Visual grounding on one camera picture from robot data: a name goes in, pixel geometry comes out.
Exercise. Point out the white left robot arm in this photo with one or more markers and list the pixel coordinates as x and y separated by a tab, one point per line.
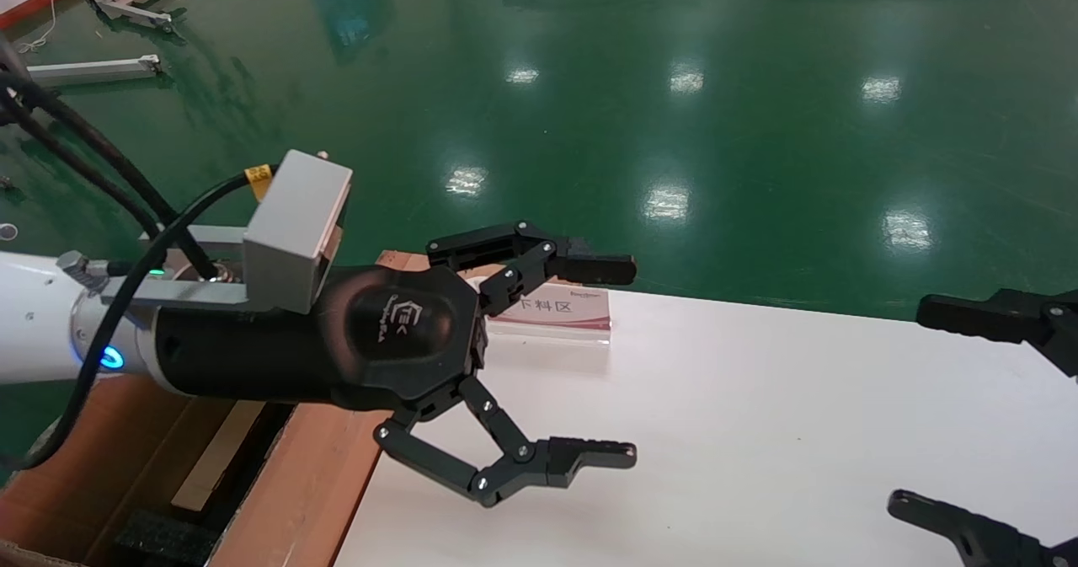
34	318

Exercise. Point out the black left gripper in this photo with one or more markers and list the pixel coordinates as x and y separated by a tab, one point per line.
261	348

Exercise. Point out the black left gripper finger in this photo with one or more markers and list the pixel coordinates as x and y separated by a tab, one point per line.
602	269
589	453

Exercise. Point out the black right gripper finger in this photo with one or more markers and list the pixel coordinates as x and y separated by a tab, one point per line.
985	318
952	525

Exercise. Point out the small cardboard box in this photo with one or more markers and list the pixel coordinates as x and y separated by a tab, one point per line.
219	457

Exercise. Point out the brown wooden board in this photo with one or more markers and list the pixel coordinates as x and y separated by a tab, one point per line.
400	259

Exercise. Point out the gray wrist camera box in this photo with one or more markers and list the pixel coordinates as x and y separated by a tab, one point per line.
295	221

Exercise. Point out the large cardboard box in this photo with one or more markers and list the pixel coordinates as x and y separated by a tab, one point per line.
320	483

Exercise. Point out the black foam block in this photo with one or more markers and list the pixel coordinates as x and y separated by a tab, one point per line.
160	542

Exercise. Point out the gray metal stand leg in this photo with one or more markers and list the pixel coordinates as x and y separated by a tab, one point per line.
101	68

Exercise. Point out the gray metal camera bracket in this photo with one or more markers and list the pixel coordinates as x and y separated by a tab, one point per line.
194	289

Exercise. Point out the acrylic sign with Chinese text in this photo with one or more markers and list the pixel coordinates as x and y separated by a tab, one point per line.
560	310

